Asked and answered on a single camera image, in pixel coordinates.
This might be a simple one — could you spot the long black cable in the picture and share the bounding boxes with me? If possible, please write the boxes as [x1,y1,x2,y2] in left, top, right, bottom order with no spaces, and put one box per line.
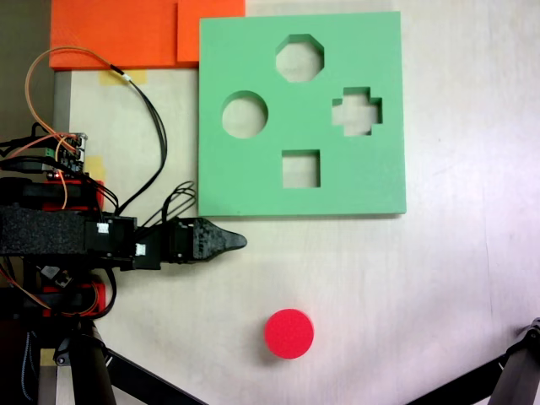
[108,62,169,214]

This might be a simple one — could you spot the raised orange block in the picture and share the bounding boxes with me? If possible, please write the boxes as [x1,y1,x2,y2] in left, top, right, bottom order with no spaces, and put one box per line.
[176,0,246,63]

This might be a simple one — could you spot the green shape sorting board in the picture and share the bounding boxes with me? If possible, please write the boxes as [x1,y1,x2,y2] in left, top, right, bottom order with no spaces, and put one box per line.
[197,11,408,219]

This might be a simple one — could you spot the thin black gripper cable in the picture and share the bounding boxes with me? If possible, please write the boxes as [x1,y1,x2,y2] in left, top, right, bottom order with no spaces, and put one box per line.
[141,181,197,231]

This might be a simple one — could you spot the red cylinder block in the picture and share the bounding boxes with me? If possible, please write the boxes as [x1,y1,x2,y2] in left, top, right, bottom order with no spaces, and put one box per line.
[264,308,316,360]

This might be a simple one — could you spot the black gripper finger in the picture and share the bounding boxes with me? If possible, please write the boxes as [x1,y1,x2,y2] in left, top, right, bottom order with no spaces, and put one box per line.
[195,218,249,263]

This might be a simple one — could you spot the black base servo cable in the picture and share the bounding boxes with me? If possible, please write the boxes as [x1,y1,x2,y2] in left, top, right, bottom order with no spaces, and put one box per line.
[84,175,122,212]

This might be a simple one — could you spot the flat orange block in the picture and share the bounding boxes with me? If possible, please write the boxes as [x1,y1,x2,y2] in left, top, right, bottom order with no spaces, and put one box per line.
[49,0,179,71]

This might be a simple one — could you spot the thin black tripod brace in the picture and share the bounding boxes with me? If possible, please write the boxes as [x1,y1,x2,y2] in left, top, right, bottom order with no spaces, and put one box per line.
[104,348,208,405]
[407,354,507,405]

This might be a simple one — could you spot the long orange wire loop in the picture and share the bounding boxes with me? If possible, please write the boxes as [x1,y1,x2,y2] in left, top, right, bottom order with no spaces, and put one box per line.
[25,46,114,147]

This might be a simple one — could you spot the small black circuit board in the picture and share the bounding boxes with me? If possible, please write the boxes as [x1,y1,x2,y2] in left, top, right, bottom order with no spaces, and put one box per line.
[40,264,73,290]

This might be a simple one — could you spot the black tripod leg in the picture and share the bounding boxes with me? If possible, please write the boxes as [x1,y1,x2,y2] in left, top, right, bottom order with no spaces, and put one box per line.
[54,320,117,405]
[491,318,540,405]

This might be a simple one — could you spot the braided grey cable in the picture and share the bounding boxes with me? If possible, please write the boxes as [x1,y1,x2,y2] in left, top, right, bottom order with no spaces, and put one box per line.
[20,331,35,402]

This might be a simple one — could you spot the wide yellow tape strip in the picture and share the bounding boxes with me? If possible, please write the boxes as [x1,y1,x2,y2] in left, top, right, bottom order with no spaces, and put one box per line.
[99,69,148,87]

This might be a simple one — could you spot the black controller circuit board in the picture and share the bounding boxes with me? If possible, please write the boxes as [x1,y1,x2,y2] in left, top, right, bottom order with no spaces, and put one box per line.
[44,132,92,178]

